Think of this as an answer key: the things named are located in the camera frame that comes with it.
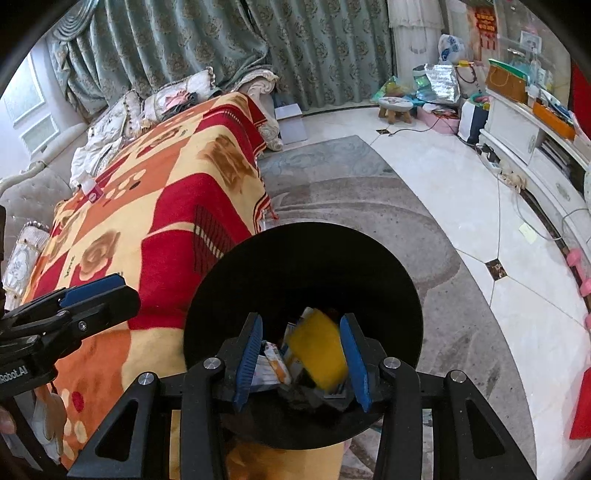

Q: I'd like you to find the white power strip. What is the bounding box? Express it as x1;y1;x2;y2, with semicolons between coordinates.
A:
479;147;525;192

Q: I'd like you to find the silver insulated bag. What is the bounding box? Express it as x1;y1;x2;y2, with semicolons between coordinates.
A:
412;64;461;105

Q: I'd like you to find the white low cabinet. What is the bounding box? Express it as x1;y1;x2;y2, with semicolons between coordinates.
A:
479;87;591;264

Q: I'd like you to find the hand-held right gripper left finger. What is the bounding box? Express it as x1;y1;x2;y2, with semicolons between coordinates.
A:
67;313;264;480

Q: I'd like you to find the pink basin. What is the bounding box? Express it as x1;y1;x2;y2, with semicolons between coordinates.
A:
417;108;461;136

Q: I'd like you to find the white lace cover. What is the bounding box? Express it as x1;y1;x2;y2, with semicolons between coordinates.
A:
387;0;448;90

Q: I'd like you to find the green patterned curtain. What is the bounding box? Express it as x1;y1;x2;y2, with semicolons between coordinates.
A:
46;0;394;121

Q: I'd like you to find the black round bin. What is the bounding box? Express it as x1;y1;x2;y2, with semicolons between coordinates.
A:
183;222;424;451

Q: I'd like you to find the pile of clothes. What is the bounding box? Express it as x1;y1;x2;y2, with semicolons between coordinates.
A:
161;89;200;113

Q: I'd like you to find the dark blue white bag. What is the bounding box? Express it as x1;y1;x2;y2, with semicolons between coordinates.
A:
456;100;489;145

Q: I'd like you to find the green yellow sponge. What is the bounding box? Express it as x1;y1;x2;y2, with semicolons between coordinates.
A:
287;308;350;389

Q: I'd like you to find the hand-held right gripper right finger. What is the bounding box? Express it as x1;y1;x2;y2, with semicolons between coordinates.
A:
339;313;539;480

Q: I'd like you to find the white panelled door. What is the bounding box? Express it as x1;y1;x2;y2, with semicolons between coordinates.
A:
4;54;62;157

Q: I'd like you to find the cream patterned cushion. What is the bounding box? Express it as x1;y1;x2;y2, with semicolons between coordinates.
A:
87;90;145;145
140;67;219;124

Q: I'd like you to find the grey tufted sofa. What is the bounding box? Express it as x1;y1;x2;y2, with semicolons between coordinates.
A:
0;159;77;232

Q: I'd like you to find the grey patterned rug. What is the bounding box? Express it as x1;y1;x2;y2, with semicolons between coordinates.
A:
256;135;540;480

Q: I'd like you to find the yellow paper bag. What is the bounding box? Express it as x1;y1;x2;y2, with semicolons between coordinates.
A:
486;61;530;105

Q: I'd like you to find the white plastic bag blue print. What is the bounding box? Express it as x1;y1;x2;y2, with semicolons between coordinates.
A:
437;34;468;64

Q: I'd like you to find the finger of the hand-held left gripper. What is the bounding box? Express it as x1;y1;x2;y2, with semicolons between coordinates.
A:
28;285;142;366
0;272;127;331

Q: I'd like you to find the printed blanket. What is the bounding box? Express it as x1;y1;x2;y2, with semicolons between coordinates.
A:
21;91;280;472

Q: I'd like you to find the small wooden stool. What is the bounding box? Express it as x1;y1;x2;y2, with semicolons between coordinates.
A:
378;96;415;125

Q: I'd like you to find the red wall hanging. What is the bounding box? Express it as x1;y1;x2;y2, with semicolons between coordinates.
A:
465;4;500;51

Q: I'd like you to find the white crumpled cloth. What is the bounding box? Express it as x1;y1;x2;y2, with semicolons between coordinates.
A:
68;133;126;182

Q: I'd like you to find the pink dumbbell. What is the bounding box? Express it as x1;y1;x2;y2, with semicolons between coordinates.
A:
567;248;591;298

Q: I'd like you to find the white pill bottle pink label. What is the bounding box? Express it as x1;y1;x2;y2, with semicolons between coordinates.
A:
82;179;104;205

